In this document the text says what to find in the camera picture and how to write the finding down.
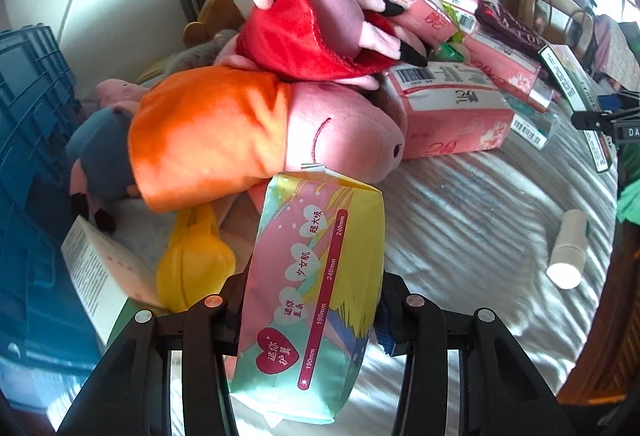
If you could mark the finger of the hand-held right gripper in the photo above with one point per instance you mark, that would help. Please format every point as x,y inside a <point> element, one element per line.
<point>597,120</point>

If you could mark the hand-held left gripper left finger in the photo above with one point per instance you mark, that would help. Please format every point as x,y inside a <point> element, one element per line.
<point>227,311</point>

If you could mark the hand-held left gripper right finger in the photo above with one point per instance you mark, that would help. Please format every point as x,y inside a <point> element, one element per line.
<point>384,331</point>

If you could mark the black green white carton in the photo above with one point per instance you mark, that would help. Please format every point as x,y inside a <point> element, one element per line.
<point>575,95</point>

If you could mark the pastel sanitary pad packet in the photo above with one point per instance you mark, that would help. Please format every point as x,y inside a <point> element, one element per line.
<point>310,291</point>

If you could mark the large pink tissue pack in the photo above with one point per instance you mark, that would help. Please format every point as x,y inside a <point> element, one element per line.
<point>450,125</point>

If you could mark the pig plush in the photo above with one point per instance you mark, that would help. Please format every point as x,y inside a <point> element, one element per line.
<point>290,40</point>
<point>200,135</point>
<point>100,150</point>

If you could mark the blue plastic crate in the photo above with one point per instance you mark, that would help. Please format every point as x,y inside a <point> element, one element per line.
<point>35,165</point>

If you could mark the yellow plush toy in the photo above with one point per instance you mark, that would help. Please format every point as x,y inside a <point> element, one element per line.
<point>192,261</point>

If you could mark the clear packet with barcode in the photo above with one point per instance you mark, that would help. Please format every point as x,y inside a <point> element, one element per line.
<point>532,125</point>

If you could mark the green cloth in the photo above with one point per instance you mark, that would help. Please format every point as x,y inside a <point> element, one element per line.
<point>630,203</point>

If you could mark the wooden chair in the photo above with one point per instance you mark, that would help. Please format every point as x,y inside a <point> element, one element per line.
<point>555,10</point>

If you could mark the white cylinder bottle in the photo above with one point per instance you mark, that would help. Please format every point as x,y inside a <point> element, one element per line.
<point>567,251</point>

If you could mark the white carton with pink print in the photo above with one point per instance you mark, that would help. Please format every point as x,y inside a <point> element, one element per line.
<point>100,271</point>

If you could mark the small green packet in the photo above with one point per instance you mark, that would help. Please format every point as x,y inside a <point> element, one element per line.
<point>450,51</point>

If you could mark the white and green packet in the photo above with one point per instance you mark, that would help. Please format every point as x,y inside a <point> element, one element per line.
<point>457,3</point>

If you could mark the pig plush in blue dress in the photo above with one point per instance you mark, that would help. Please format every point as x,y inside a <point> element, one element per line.
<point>100,150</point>

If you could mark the grey plush toy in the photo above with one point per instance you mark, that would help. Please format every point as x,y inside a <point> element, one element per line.
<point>200,53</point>

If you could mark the brown bear plush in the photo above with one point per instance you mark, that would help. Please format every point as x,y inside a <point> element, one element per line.
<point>220,8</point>

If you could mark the wooden bed frame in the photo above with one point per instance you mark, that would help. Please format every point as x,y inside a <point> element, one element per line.
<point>605,346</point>

